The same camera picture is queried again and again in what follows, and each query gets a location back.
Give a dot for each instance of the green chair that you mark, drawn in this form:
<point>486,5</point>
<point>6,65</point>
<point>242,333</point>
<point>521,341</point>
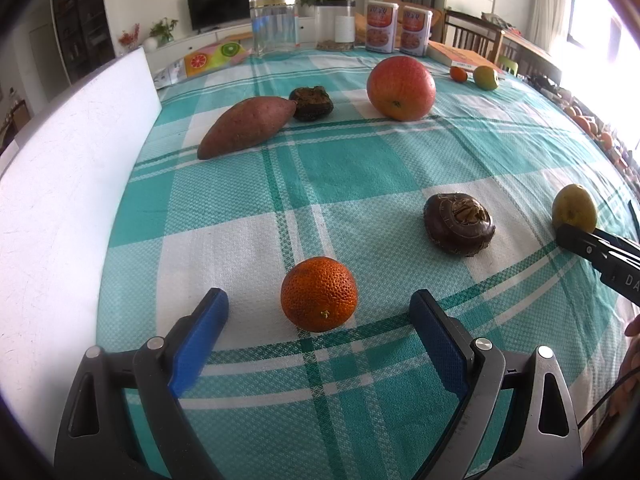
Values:
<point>509,65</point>

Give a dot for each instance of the person's right hand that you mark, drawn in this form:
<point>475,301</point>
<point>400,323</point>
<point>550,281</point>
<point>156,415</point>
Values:
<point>631,365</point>

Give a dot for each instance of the small leafy potted plant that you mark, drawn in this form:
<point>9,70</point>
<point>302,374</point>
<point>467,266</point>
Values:
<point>164,29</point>

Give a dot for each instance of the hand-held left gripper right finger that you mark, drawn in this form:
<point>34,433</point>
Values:
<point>434,342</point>

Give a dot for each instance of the black television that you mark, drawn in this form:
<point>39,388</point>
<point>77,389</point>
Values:
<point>227,2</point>

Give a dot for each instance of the wooden side table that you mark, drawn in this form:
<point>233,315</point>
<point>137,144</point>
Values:
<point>532,52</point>

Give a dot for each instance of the sweet potato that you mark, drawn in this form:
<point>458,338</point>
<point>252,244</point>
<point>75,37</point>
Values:
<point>245,126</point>

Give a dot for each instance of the large red apple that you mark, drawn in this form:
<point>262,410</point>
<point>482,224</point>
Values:
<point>401,89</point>

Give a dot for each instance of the white round vase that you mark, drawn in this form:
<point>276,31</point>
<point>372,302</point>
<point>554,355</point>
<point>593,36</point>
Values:
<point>151,44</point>

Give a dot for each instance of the dark display cabinet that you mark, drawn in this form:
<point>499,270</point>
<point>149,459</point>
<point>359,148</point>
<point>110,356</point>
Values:
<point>82,20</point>

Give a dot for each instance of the wooden chair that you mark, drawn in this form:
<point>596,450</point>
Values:
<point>472,32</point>

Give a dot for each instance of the dark brown cracked fruit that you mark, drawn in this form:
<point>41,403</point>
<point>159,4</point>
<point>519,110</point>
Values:
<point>311,104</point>
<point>459,225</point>

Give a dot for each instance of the red flower sprig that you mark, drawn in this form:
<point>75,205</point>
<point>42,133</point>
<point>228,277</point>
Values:
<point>127,37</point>

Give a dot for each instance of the green checked tablecloth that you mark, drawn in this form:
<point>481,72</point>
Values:
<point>350,175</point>

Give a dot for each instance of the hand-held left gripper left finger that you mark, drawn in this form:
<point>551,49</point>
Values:
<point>200,342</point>

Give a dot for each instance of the orange label can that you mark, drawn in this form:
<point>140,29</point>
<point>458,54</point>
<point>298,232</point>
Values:
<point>382,27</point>
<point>416,31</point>

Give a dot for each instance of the green yellow pear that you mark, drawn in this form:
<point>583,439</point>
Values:
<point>486,78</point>

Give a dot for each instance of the fruit print snack bag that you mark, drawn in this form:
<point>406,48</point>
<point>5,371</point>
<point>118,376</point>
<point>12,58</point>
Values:
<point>212,57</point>

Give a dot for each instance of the clear jar black lid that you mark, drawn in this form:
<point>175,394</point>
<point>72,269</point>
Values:
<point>334,25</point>

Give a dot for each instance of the white television cabinet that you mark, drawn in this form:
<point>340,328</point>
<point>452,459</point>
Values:
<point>220,35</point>

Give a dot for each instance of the small orange tangerine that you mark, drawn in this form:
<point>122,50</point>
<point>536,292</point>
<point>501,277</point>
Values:
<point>458,74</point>

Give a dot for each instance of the white foam board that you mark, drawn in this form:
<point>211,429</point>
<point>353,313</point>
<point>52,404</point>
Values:
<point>70,170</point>

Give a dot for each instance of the pile of oranges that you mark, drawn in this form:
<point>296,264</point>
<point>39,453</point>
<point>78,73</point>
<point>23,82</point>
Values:
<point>592,127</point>

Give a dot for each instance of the clear jar gold lid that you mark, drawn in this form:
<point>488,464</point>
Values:
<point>274,27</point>

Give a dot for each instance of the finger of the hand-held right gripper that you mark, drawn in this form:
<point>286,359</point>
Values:
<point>635,216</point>
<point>587,247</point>

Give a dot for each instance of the orange book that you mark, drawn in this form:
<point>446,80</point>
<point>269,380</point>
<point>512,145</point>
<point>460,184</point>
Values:
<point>460,56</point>

